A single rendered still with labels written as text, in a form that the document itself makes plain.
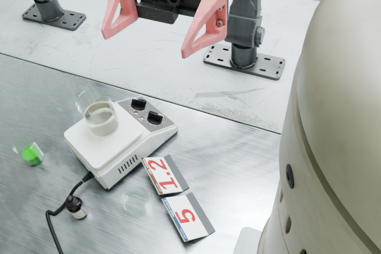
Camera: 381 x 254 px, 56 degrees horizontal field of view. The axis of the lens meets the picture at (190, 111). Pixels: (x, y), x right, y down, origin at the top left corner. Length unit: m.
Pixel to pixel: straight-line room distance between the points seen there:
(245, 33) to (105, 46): 0.42
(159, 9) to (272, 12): 0.66
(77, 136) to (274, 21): 0.62
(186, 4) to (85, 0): 0.80
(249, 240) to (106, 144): 0.32
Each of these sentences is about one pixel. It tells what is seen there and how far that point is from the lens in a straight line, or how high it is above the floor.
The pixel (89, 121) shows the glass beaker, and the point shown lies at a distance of 0.68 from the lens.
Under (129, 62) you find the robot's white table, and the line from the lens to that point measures 0.97.
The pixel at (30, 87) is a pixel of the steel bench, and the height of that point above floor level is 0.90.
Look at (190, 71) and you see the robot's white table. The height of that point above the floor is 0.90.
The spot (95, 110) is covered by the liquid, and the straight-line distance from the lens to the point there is 0.71.
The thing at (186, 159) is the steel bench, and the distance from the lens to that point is 0.76.
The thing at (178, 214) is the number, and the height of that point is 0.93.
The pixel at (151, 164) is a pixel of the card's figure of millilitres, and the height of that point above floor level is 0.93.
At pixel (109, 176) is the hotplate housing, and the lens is 0.72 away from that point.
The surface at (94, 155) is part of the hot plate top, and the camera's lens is 0.71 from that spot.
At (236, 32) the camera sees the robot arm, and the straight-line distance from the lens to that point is 0.81.
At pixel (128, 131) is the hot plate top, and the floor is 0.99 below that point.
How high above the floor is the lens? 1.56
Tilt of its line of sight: 53 degrees down
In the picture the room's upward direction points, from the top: 8 degrees counter-clockwise
